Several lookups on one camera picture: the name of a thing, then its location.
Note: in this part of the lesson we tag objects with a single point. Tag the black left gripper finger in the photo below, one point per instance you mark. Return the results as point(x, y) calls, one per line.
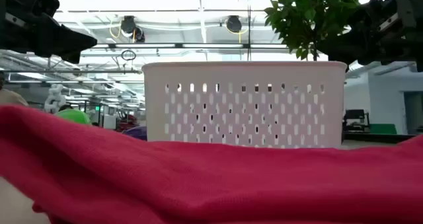
point(72, 58)
point(71, 42)

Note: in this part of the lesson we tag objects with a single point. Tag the green round toy fruit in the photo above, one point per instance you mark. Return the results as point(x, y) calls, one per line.
point(72, 117)

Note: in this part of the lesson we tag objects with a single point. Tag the white robot figure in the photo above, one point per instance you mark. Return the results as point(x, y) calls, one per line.
point(54, 100)

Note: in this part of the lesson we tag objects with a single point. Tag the green leafy plant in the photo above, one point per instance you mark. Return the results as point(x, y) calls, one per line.
point(304, 19)

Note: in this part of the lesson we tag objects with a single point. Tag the person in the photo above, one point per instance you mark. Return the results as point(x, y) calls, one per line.
point(10, 99)

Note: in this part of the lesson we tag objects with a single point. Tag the red equipment cart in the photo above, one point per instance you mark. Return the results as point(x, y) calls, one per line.
point(127, 121)

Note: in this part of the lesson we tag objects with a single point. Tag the black vertical pole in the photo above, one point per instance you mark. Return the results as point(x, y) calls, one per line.
point(248, 19)

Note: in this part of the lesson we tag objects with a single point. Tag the white perforated plastic basket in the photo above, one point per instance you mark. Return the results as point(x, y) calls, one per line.
point(244, 73)

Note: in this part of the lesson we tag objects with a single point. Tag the red folded cloth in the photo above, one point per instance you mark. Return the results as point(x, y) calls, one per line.
point(211, 184)

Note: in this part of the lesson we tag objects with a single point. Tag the black aluminium table frame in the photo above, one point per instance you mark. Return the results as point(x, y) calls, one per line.
point(380, 137)

